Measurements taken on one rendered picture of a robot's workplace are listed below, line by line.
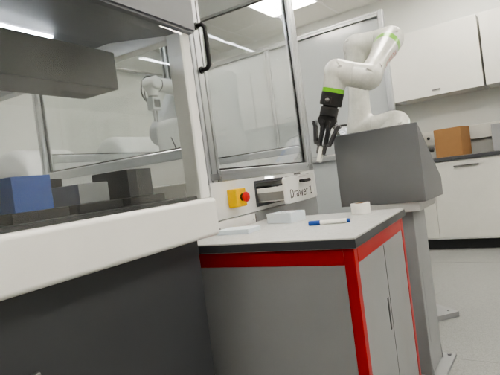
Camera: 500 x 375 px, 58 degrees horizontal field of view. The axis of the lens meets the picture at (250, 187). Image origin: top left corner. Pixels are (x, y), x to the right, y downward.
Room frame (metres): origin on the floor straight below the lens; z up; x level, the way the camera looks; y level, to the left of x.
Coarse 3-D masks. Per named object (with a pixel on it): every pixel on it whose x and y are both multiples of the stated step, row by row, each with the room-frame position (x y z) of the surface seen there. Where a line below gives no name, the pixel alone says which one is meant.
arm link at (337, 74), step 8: (328, 64) 1.86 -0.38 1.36; (336, 64) 1.84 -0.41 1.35; (344, 64) 1.83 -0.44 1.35; (352, 64) 1.83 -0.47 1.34; (328, 72) 1.85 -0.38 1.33; (336, 72) 1.83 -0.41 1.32; (344, 72) 1.82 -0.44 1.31; (328, 80) 1.86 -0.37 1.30; (336, 80) 1.85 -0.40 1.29; (344, 80) 1.84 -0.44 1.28; (328, 88) 1.86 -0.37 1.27; (336, 88) 1.85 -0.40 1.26; (344, 88) 1.88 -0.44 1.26
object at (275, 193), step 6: (282, 186) 1.91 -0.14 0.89; (258, 192) 1.97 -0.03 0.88; (264, 192) 1.95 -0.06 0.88; (270, 192) 1.93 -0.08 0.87; (276, 192) 1.92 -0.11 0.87; (282, 192) 1.91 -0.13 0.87; (258, 198) 1.97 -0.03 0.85; (264, 198) 1.95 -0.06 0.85; (270, 198) 1.94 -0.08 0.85; (276, 198) 1.92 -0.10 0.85; (282, 198) 1.91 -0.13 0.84
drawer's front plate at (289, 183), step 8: (296, 176) 1.97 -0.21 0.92; (304, 176) 2.05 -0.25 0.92; (288, 184) 1.89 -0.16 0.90; (296, 184) 1.96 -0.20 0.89; (304, 184) 2.04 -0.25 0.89; (312, 184) 2.12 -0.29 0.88; (288, 192) 1.89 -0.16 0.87; (296, 192) 1.96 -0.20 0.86; (304, 192) 2.03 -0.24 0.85; (312, 192) 2.11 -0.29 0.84; (288, 200) 1.88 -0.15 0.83; (296, 200) 1.95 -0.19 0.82
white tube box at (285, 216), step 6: (300, 210) 1.74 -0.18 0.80; (270, 216) 1.75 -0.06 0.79; (276, 216) 1.72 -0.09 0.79; (282, 216) 1.70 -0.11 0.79; (288, 216) 1.68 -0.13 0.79; (294, 216) 1.69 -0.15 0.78; (300, 216) 1.71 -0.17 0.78; (270, 222) 1.75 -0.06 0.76; (276, 222) 1.73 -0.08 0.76; (282, 222) 1.71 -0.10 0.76; (288, 222) 1.68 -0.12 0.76
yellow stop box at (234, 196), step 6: (228, 192) 1.76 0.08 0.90; (234, 192) 1.74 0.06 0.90; (240, 192) 1.77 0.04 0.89; (228, 198) 1.76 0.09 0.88; (234, 198) 1.75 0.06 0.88; (240, 198) 1.76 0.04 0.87; (228, 204) 1.76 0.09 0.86; (234, 204) 1.75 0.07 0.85; (240, 204) 1.76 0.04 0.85; (246, 204) 1.79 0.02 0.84
